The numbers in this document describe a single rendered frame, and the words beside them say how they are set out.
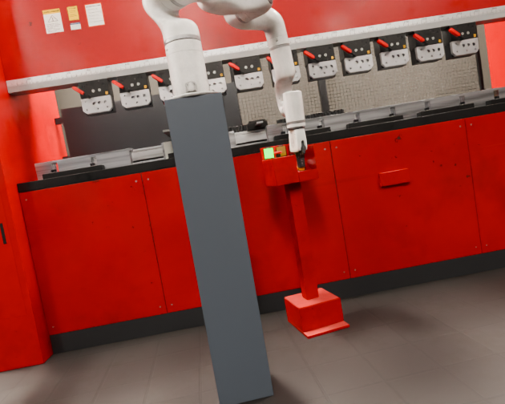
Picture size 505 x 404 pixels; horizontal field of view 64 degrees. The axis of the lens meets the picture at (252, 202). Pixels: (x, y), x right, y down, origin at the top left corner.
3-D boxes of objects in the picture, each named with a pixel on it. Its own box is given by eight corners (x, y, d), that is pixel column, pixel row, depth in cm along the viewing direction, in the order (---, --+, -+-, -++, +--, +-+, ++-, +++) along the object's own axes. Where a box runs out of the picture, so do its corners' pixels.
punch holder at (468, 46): (453, 55, 221) (449, 25, 220) (445, 60, 230) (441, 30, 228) (479, 51, 222) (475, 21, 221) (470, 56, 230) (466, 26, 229)
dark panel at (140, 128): (74, 176, 263) (60, 109, 260) (75, 176, 265) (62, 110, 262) (245, 148, 270) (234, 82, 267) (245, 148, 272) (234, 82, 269)
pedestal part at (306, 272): (307, 300, 185) (288, 183, 181) (302, 296, 191) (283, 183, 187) (319, 296, 187) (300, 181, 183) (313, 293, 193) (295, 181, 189)
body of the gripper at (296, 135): (284, 127, 185) (287, 152, 187) (292, 127, 175) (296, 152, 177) (299, 126, 187) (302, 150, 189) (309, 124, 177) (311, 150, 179)
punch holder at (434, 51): (418, 61, 220) (414, 30, 219) (411, 66, 228) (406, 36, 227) (445, 57, 221) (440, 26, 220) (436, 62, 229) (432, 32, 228)
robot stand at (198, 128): (273, 395, 134) (221, 91, 127) (220, 408, 132) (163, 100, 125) (264, 370, 152) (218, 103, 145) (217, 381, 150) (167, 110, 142)
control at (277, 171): (276, 186, 175) (269, 144, 173) (265, 186, 190) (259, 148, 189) (319, 178, 180) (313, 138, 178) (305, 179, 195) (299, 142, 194)
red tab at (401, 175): (381, 187, 210) (380, 173, 209) (380, 186, 212) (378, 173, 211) (410, 181, 211) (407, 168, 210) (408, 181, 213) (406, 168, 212)
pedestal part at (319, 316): (308, 339, 172) (303, 312, 171) (288, 321, 196) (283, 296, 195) (349, 327, 177) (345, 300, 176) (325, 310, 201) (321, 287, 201)
